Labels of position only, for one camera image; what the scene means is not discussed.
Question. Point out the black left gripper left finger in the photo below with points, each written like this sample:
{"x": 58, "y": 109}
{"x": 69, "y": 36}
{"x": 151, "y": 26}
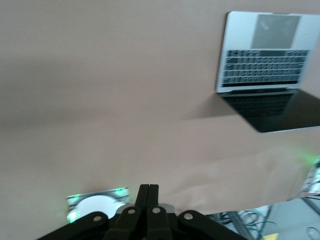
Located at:
{"x": 127, "y": 225}

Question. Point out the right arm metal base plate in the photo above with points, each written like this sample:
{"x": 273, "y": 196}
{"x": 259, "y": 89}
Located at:
{"x": 313, "y": 180}

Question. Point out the aluminium frame bar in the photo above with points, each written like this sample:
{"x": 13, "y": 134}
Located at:
{"x": 238, "y": 226}

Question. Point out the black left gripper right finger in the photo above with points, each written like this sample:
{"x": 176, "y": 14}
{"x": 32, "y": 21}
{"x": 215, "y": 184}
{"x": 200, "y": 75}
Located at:
{"x": 160, "y": 225}

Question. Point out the silver laptop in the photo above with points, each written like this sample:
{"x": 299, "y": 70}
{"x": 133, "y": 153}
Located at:
{"x": 237, "y": 37}

